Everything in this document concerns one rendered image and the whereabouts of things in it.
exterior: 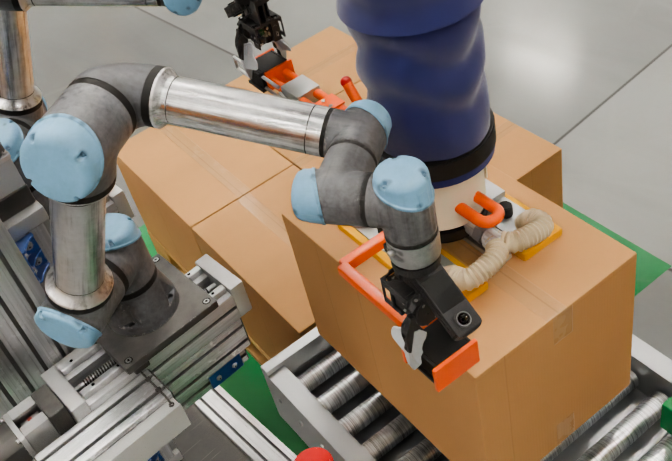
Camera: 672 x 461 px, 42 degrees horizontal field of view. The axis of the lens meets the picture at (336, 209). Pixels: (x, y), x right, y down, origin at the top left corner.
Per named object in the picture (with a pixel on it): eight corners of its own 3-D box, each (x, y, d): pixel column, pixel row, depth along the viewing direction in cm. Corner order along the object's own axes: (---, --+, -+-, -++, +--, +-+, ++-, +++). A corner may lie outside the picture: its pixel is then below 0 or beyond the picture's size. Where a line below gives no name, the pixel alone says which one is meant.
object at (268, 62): (296, 77, 205) (291, 59, 201) (270, 91, 202) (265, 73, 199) (277, 64, 210) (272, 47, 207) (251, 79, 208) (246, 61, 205)
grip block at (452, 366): (480, 360, 135) (477, 340, 132) (438, 393, 132) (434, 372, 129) (444, 331, 141) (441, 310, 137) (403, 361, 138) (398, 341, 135)
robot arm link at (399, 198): (374, 149, 117) (436, 152, 115) (386, 209, 125) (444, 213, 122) (358, 188, 112) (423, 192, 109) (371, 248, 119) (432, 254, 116)
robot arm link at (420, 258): (450, 230, 119) (404, 261, 116) (453, 253, 122) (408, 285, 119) (414, 205, 124) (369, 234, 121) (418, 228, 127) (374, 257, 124)
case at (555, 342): (630, 384, 185) (637, 252, 159) (492, 502, 172) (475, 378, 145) (442, 247, 226) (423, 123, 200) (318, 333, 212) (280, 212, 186)
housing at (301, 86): (324, 100, 196) (320, 84, 193) (300, 115, 194) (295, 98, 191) (307, 89, 201) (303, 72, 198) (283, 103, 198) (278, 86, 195)
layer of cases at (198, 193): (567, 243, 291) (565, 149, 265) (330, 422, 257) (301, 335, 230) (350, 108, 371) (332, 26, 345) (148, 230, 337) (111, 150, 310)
